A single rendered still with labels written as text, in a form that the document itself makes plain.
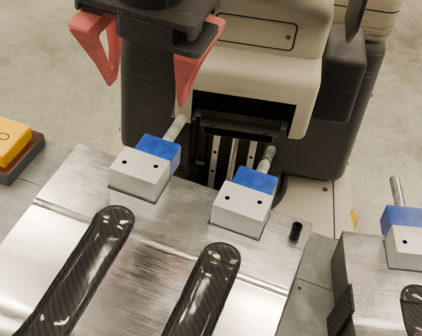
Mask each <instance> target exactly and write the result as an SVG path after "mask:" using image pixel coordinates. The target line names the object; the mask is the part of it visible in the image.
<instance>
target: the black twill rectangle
mask: <svg viewBox="0 0 422 336"><path fill-rule="evenodd" d="M354 312H355V304H354V298H353V287H352V284H349V285H348V286H347V288H346V290H345V291H344V292H343V294H342V296H341V297H340V299H339V300H338V302H337V303H336V305H335V306H334V308H333V310H332V311H331V312H330V314H329V316H328V317H327V334H328V336H338V334H339V333H340V332H341V330H342V329H343V328H344V326H345V325H346V323H347V322H348V320H349V319H350V318H351V316H352V314H353V313H354Z"/></svg>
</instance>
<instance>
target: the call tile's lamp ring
mask: <svg viewBox="0 0 422 336"><path fill-rule="evenodd" d="M31 134H32V135H35V136H34V138H32V140H30V142H29V143H28V144H27V145H26V146H25V147H24V148H23V150H22V151H21V152H20V153H19V154H18V155H17V156H16V158H14V160H12V162H11V163H10V164H9V165H8V166H7V167H6V168H5V169H4V168H2V167H0V173H3V174H6V175H8V173H9V172H10V171H11V170H12V169H13V168H14V166H16V164H18V162H19V161H20V160H21V159H22V158H23V157H24V155H25V154H26V153H27V152H28V151H29V150H30V148H32V146H34V144H35V143H36V142H37V141H38V140H39V139H40V137H41V136H42V135H43V134H42V133H39V132H37V131H34V130H31Z"/></svg>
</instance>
